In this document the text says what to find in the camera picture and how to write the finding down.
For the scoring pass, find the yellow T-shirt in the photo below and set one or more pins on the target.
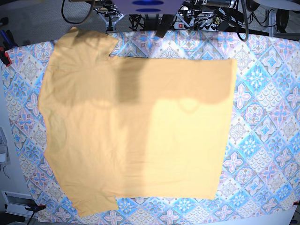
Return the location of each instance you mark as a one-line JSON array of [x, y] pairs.
[[121, 127]]

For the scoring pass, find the black clamp on table edge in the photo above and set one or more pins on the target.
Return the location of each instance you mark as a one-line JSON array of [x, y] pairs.
[[165, 24]]

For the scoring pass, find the patterned blue pink tablecloth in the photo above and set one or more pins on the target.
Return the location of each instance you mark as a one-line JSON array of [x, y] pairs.
[[261, 171]]

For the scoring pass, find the orange black clamp bottom left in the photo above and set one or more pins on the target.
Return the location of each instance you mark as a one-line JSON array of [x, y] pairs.
[[35, 208]]

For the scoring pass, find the red black clamp left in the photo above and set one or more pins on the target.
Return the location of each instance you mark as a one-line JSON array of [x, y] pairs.
[[4, 57]]

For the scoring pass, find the white power strip red switch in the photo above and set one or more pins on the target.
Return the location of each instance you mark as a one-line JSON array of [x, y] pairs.
[[204, 27]]

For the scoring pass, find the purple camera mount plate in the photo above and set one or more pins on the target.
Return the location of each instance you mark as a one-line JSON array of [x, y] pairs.
[[168, 7]]

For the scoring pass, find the blue handled tool left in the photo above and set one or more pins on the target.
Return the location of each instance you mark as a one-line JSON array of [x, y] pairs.
[[9, 41]]

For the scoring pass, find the white aluminium rail bottom left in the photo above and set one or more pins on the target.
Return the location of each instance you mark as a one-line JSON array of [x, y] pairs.
[[16, 203]]

